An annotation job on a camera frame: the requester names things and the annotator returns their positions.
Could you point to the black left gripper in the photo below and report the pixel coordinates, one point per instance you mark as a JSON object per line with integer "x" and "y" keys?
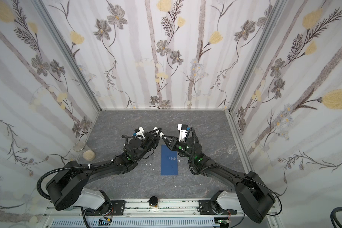
{"x": 153, "y": 138}

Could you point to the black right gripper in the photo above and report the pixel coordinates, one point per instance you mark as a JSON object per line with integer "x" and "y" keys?
{"x": 171, "y": 141}

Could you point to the white glue stick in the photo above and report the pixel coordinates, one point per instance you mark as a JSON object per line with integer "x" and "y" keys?
{"x": 159, "y": 132}

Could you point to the dark blue envelope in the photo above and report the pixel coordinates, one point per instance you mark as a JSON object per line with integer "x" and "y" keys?
{"x": 169, "y": 162}

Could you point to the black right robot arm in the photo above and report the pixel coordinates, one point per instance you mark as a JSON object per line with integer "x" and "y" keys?
{"x": 254, "y": 197}

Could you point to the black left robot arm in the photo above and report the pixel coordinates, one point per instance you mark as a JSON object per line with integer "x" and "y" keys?
{"x": 65, "y": 186}

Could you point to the clear glass cup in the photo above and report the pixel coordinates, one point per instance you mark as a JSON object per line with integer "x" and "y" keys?
{"x": 231, "y": 149}

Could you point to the glass jar with cork lid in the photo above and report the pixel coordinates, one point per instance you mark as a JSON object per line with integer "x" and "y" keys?
{"x": 82, "y": 149}

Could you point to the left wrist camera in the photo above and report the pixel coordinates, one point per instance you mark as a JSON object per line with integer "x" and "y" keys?
{"x": 139, "y": 133}

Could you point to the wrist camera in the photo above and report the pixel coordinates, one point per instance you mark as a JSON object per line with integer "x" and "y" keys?
{"x": 183, "y": 130}
{"x": 139, "y": 133}

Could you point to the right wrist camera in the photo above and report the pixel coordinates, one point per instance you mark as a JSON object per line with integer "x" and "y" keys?
{"x": 183, "y": 130}

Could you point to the black cylinder on rail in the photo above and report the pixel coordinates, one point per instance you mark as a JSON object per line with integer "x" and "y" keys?
{"x": 153, "y": 202}

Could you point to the white perforated cable duct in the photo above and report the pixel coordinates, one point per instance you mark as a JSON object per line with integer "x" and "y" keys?
{"x": 135, "y": 223}

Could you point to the aluminium mounting rail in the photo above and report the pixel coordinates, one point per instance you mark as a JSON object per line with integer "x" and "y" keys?
{"x": 223, "y": 206}

